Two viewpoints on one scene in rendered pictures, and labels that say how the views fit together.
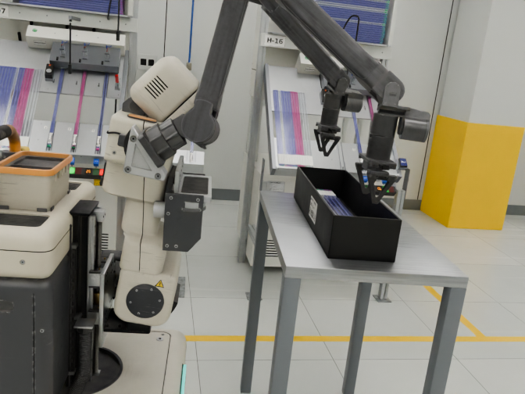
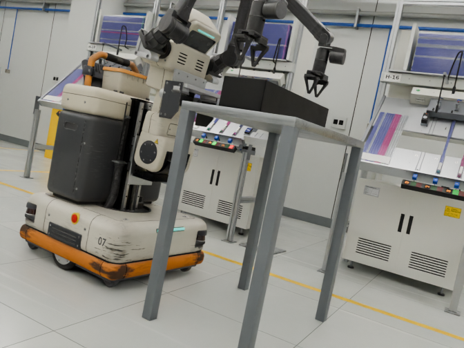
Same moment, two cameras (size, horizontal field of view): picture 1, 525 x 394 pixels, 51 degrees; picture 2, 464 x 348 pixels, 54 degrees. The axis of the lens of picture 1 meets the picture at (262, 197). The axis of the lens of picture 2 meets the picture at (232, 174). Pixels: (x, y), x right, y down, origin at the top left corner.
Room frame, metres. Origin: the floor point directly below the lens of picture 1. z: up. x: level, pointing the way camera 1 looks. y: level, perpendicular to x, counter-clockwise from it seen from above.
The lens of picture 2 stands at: (0.08, -1.27, 0.69)
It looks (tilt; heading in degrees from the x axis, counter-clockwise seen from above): 4 degrees down; 39
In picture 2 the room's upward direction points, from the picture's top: 11 degrees clockwise
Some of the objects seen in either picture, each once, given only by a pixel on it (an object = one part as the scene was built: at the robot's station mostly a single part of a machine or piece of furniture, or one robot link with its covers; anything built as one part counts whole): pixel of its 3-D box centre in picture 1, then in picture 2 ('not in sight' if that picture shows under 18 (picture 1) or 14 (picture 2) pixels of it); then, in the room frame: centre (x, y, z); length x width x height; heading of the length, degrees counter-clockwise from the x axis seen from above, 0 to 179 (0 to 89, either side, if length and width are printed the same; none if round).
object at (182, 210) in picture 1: (182, 199); (188, 98); (1.50, 0.23, 0.84); 0.28 x 0.16 x 0.22; 7
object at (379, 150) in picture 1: (379, 150); (255, 28); (1.28, -0.26, 1.08); 0.10 x 0.07 x 0.07; 6
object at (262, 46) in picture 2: (369, 177); (254, 52); (1.31, -0.26, 1.01); 0.07 x 0.07 x 0.09; 6
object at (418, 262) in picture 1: (326, 345); (262, 222); (1.56, -0.25, 0.40); 0.70 x 0.45 x 0.80; 7
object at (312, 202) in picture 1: (338, 206); (279, 108); (1.56, -0.23, 0.86); 0.57 x 0.17 x 0.11; 7
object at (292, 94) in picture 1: (316, 167); (418, 185); (3.20, -0.30, 0.65); 1.01 x 0.73 x 1.29; 11
